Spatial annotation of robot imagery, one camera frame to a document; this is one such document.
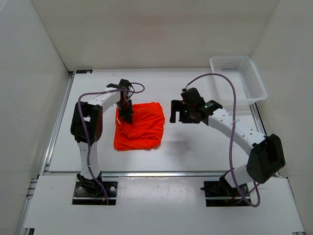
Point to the black corner bracket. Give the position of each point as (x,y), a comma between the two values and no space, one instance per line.
(84,71)

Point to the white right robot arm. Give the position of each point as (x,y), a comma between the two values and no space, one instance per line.
(219,119)

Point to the white plastic mesh basket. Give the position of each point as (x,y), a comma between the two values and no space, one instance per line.
(243,74)

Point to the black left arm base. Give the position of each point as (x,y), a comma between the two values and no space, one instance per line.
(89,192)

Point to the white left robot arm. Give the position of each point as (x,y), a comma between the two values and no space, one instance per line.
(87,122)

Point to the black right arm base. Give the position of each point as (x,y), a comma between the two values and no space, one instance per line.
(220,194)

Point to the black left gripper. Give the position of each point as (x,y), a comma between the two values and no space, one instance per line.
(127,115)

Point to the left side aluminium rail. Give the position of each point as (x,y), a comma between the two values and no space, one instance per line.
(56,126)

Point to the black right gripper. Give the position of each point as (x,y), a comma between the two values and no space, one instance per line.
(178,105)

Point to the right side aluminium rail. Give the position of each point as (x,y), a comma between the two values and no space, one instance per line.
(259,117)

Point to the orange shorts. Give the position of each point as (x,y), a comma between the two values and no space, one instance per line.
(146,130)

